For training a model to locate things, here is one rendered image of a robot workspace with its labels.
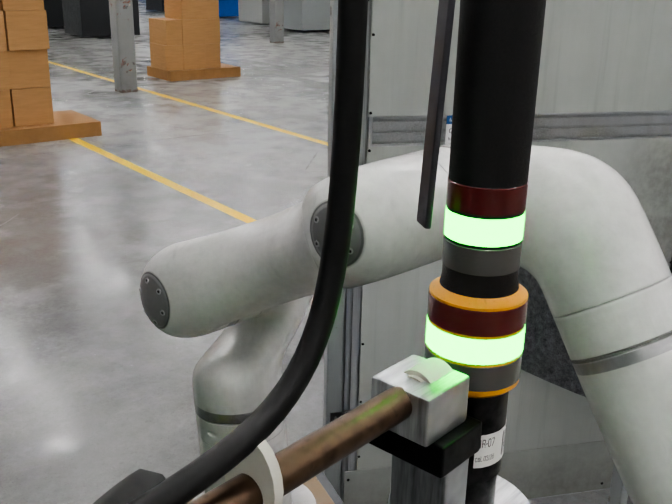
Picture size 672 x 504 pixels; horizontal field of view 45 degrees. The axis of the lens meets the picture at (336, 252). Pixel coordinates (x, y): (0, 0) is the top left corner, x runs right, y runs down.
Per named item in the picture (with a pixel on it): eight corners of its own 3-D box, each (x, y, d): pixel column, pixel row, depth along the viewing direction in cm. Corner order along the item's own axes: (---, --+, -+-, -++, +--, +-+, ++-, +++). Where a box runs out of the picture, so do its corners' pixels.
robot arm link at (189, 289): (250, 317, 113) (144, 354, 103) (224, 234, 113) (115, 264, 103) (520, 245, 73) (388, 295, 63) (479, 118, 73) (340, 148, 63)
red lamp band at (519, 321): (492, 347, 34) (494, 320, 33) (407, 317, 36) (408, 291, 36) (544, 316, 37) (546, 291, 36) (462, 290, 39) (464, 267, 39)
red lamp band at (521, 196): (499, 222, 33) (501, 193, 32) (430, 205, 35) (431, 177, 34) (540, 206, 35) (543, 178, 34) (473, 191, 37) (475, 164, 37)
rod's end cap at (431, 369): (434, 381, 33) (461, 364, 34) (395, 365, 34) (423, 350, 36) (431, 424, 34) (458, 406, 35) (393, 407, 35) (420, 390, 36)
